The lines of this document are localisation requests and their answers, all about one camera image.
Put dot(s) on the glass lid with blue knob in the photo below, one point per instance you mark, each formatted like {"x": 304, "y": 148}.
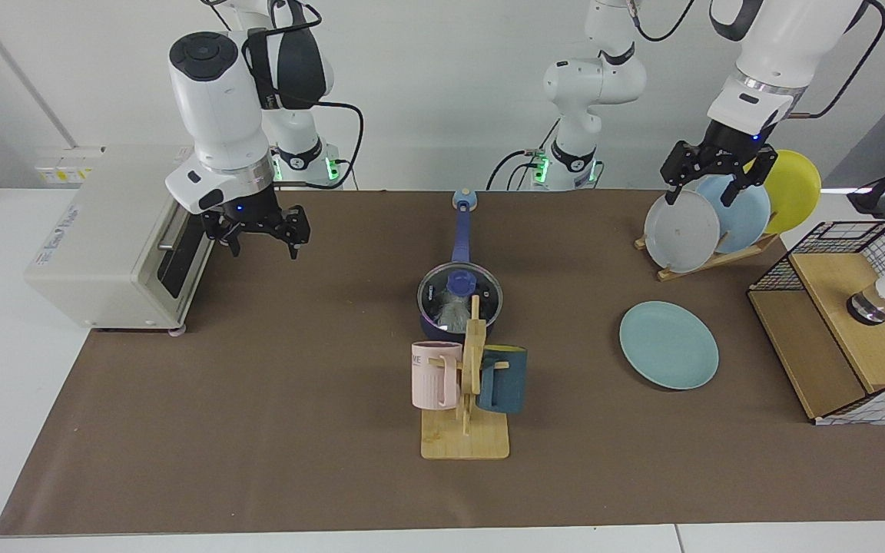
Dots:
{"x": 460, "y": 284}

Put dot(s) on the white vermicelli bundle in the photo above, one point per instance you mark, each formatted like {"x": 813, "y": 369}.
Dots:
{"x": 454, "y": 315}

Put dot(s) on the light blue plate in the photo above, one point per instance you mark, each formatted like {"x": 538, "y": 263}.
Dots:
{"x": 746, "y": 223}

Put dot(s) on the grey plate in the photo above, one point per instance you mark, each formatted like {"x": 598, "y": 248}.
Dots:
{"x": 681, "y": 234}

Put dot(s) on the yellow plate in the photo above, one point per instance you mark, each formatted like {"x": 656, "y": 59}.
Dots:
{"x": 796, "y": 192}

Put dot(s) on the wooden plate rack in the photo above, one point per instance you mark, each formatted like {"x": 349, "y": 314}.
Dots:
{"x": 719, "y": 258}

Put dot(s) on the teal flat plate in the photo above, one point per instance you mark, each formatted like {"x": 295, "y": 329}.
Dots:
{"x": 669, "y": 346}

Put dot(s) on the pale toaster oven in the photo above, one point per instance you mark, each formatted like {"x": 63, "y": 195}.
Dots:
{"x": 97, "y": 261}

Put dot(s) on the pink ribbed cup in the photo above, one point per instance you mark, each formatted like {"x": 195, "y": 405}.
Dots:
{"x": 431, "y": 380}

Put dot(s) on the brown table cloth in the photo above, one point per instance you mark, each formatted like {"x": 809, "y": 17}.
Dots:
{"x": 181, "y": 484}

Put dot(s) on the dark teal cup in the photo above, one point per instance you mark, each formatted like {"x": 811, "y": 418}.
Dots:
{"x": 508, "y": 384}

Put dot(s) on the wooden cup stand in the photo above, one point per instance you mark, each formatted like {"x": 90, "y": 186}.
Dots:
{"x": 465, "y": 442}

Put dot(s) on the white wall socket strip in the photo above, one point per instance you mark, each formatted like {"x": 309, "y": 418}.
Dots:
{"x": 58, "y": 170}

